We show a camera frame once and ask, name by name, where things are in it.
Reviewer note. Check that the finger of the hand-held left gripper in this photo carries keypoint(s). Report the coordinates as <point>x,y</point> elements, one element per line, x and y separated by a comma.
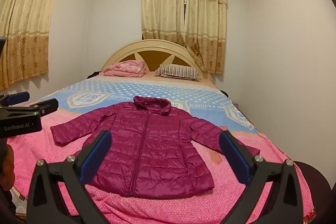
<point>46,106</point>
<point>18,98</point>

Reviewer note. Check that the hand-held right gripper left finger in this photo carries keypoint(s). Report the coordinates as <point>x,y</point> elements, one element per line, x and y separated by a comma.
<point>96,157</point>

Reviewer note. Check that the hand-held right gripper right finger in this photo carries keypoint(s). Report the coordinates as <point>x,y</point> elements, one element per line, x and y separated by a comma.
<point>235,158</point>

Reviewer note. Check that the magenta puffer jacket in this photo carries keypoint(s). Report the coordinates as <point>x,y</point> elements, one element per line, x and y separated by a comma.
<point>157,150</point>

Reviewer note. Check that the person's left hand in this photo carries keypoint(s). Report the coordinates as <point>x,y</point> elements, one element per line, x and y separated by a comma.
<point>10,163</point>

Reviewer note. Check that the black object beside bed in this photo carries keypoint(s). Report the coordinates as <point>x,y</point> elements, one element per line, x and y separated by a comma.
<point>223,92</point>
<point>94,74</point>

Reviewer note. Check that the beige floral side window curtain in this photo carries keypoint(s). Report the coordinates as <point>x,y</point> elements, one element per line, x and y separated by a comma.
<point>26,29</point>

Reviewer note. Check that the pink and blue bedspread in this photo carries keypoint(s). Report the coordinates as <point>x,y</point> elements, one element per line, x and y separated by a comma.
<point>183,209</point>

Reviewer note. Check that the dark rounded furniture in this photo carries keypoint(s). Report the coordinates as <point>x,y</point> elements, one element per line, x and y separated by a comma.
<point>312,182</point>

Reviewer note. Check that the folded pink floral quilt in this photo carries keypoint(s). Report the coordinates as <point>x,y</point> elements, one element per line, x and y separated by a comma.
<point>126,69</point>

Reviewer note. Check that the striped pillow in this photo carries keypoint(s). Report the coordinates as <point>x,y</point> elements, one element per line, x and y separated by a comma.
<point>178,71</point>

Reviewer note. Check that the cream wooden headboard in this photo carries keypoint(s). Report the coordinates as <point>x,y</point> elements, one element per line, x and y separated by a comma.
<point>155,55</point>

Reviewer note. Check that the beige floral curtain panel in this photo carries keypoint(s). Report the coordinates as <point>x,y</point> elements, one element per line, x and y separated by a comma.
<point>162,8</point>
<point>207,24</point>

